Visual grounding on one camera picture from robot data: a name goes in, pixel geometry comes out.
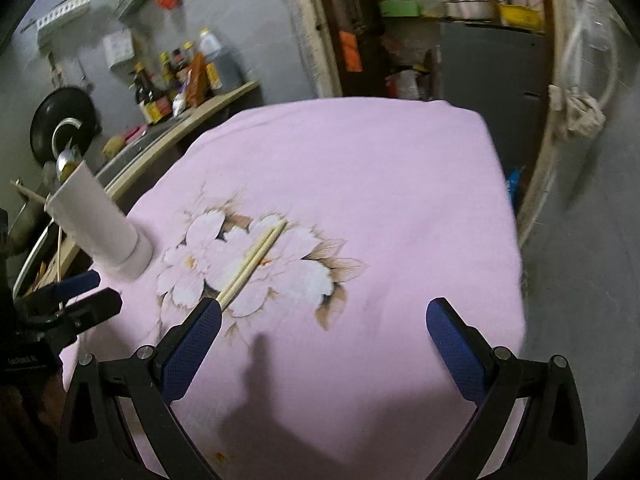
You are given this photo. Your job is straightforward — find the yellow bowl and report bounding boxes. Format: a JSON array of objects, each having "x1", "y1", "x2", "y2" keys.
[{"x1": 494, "y1": 2, "x2": 545, "y2": 30}]

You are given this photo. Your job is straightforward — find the metal pot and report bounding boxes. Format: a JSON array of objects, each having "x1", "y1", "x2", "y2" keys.
[{"x1": 444, "y1": 0, "x2": 494, "y2": 20}]

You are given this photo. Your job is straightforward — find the dark glass bottle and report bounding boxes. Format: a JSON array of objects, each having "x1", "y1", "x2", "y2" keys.
[{"x1": 130, "y1": 72, "x2": 151, "y2": 124}]

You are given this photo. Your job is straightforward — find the white utensil holder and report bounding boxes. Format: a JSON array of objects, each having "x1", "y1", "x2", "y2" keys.
[{"x1": 44, "y1": 162, "x2": 154, "y2": 281}]

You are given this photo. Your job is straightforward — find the pink floral tablecloth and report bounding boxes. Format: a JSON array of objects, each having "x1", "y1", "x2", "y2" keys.
[{"x1": 60, "y1": 97, "x2": 527, "y2": 480}]

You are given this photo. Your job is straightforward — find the metal wall shelf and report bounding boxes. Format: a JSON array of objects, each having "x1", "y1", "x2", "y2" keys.
[{"x1": 114, "y1": 0, "x2": 159, "y2": 19}]

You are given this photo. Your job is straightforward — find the black wok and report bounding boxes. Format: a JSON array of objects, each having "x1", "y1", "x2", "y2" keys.
[{"x1": 29, "y1": 86, "x2": 96, "y2": 166}]

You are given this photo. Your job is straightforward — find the soy sauce bottle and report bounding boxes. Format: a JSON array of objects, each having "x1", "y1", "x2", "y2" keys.
[{"x1": 134, "y1": 63, "x2": 171, "y2": 126}]

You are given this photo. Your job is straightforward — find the beige kitchen counter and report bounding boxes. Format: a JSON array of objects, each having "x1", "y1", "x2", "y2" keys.
[{"x1": 10, "y1": 80, "x2": 261, "y2": 302}]

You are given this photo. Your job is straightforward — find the blue plastic item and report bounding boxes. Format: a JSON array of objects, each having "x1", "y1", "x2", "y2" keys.
[{"x1": 504, "y1": 165, "x2": 525, "y2": 206}]

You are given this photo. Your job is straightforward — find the metal faucet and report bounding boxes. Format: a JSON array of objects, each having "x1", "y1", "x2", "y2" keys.
[{"x1": 50, "y1": 117, "x2": 84, "y2": 161}]

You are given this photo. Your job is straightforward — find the knotted cream cloth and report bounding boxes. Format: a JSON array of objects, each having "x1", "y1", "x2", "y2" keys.
[{"x1": 547, "y1": 84, "x2": 606, "y2": 139}]

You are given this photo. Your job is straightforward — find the white wall box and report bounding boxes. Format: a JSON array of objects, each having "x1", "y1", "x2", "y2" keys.
[{"x1": 102, "y1": 29, "x2": 136, "y2": 69}]

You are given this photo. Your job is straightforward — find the large dark oil jug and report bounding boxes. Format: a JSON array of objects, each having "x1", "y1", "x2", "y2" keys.
[{"x1": 197, "y1": 27, "x2": 244, "y2": 94}]

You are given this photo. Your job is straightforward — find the cream door frame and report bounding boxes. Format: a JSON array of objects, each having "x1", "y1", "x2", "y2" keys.
[{"x1": 294, "y1": 0, "x2": 622, "y2": 247}]

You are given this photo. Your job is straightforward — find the brown spice packet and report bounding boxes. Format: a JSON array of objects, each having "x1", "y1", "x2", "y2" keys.
[{"x1": 184, "y1": 52, "x2": 210, "y2": 109}]

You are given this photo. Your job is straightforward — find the green box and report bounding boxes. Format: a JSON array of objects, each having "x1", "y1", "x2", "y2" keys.
[{"x1": 378, "y1": 0, "x2": 422, "y2": 19}]

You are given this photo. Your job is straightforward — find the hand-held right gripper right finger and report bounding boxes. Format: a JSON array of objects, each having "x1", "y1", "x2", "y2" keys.
[{"x1": 425, "y1": 297, "x2": 589, "y2": 480}]

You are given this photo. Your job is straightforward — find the white red plastic bag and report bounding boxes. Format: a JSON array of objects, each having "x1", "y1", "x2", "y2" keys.
[{"x1": 384, "y1": 67, "x2": 421, "y2": 101}]

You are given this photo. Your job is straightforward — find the metal spoon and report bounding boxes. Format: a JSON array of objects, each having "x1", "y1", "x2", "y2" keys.
[{"x1": 55, "y1": 147, "x2": 82, "y2": 184}]

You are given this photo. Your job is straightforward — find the grey cabinet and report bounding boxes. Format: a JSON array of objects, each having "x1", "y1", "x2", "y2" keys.
[{"x1": 438, "y1": 19, "x2": 554, "y2": 162}]

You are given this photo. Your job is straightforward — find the steel sink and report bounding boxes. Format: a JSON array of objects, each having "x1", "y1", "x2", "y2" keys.
[{"x1": 94, "y1": 125, "x2": 182, "y2": 187}]

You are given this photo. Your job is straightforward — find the white wall rack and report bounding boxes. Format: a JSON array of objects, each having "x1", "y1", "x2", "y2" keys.
[{"x1": 34, "y1": 0, "x2": 99, "y2": 44}]

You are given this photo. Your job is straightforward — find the orange plastic item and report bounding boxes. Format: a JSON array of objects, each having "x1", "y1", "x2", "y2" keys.
[{"x1": 338, "y1": 29, "x2": 362, "y2": 74}]

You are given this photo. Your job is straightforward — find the wooden chopstick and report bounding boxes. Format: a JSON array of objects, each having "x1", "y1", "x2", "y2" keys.
[
  {"x1": 222, "y1": 219, "x2": 291, "y2": 311},
  {"x1": 219, "y1": 217, "x2": 287, "y2": 307},
  {"x1": 56, "y1": 224, "x2": 65, "y2": 312}
]

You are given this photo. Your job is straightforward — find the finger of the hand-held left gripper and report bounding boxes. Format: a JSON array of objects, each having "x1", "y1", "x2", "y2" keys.
[
  {"x1": 19, "y1": 269, "x2": 102, "y2": 314},
  {"x1": 29, "y1": 287, "x2": 124, "y2": 349}
]

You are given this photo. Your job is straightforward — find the person's left forearm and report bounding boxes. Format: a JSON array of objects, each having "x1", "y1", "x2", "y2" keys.
[{"x1": 0, "y1": 371, "x2": 64, "y2": 480}]

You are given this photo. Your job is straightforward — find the yellow cap sauce bottle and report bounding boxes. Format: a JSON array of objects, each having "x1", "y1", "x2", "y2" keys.
[{"x1": 159, "y1": 52, "x2": 176, "y2": 92}]

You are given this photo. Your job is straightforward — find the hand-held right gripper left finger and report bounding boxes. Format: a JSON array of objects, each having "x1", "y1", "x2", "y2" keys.
[{"x1": 56, "y1": 297, "x2": 224, "y2": 480}]

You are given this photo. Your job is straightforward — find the hanging metal utensil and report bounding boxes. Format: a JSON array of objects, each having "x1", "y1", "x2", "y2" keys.
[{"x1": 74, "y1": 57, "x2": 94, "y2": 92}]

